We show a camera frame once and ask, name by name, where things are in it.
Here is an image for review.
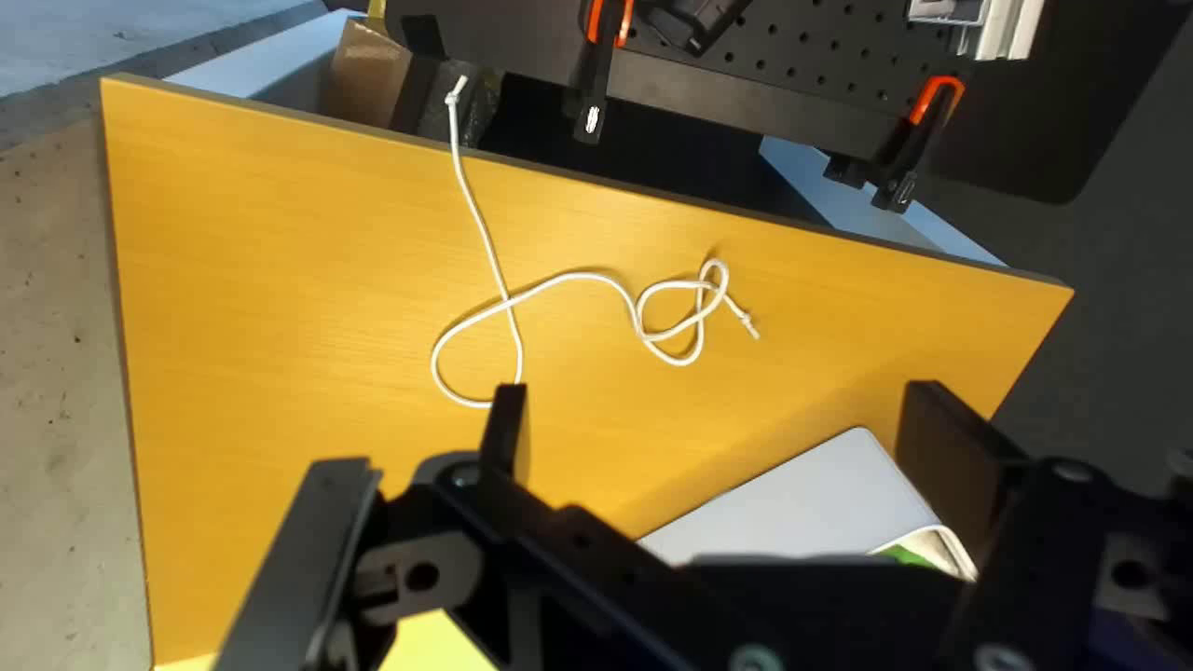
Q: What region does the orange black clamp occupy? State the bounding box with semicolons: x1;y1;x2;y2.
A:
870;72;970;211
569;0;641;149

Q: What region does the small brown box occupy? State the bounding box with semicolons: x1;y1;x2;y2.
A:
325;16;417;129

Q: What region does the white ribbed plastic bin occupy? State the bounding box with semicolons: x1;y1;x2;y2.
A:
635;425;984;589

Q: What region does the white shoelace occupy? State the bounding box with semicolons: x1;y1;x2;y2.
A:
429;72;766;413

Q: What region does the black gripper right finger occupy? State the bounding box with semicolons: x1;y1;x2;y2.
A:
899;375;1193;671

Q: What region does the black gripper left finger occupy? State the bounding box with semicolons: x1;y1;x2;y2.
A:
215;380;702;671

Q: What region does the aluminium extrusion rail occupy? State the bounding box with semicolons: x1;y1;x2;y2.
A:
905;0;1050;66

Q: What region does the black perforated mounting board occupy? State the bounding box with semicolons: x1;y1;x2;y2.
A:
385;0;1193;207

